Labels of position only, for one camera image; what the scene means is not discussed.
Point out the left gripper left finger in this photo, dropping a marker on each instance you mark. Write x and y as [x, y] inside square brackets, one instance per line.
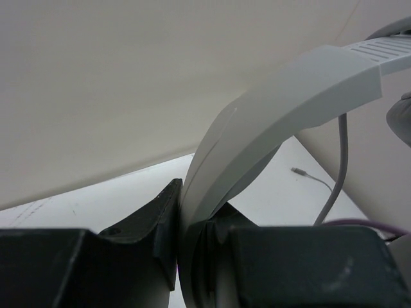
[129, 264]

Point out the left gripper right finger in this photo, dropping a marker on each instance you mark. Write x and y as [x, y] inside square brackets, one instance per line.
[243, 265]

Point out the white grey headphones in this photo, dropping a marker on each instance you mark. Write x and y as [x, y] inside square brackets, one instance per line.
[323, 84]

